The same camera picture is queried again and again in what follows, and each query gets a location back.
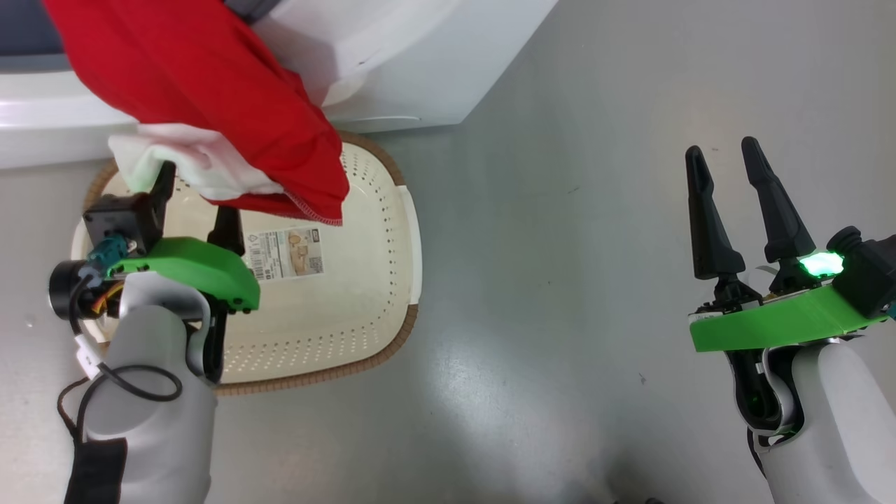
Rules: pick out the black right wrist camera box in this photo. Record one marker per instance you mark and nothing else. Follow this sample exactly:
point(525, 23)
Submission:
point(868, 269)

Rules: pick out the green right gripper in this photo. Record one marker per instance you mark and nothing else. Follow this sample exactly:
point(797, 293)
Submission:
point(770, 322)

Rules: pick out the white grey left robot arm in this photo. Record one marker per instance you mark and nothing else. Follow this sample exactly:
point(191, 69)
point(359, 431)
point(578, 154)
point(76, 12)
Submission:
point(154, 434)

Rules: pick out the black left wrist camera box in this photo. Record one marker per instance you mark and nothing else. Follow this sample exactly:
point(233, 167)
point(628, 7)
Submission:
point(122, 217)

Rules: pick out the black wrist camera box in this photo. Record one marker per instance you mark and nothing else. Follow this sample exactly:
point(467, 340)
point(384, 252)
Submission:
point(868, 269)
point(122, 217)

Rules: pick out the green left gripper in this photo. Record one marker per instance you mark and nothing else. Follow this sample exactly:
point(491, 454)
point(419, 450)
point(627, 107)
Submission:
point(203, 266)

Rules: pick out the cream perforated basket brown rim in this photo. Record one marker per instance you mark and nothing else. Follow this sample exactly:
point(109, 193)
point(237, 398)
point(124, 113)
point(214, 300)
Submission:
point(350, 280)

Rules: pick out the red garment with white trim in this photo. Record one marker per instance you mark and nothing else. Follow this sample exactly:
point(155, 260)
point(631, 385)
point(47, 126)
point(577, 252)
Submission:
point(210, 91)

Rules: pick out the white product label sticker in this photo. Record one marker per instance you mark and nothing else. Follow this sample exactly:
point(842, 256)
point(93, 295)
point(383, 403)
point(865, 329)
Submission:
point(283, 253)

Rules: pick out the white front-load washing machine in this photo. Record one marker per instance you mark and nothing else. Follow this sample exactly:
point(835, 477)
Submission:
point(420, 70)

